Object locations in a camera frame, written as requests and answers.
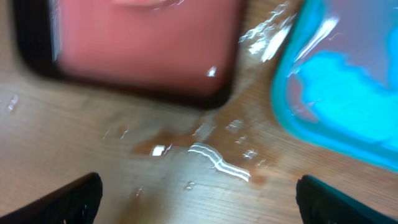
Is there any pink sponge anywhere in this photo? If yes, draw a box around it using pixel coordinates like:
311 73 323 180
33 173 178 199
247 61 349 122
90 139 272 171
113 0 169 7

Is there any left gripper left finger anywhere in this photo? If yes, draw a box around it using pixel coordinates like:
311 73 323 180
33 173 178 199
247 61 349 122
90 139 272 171
1 172 103 224

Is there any teal plastic tray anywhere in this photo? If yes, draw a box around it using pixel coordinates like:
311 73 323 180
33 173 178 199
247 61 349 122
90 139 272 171
271 0 397 172

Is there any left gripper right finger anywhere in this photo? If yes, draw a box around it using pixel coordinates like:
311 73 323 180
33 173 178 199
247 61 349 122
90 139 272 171
296 175 397 224

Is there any black tray with pink water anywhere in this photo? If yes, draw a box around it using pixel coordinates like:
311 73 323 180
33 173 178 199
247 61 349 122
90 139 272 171
9 0 246 108

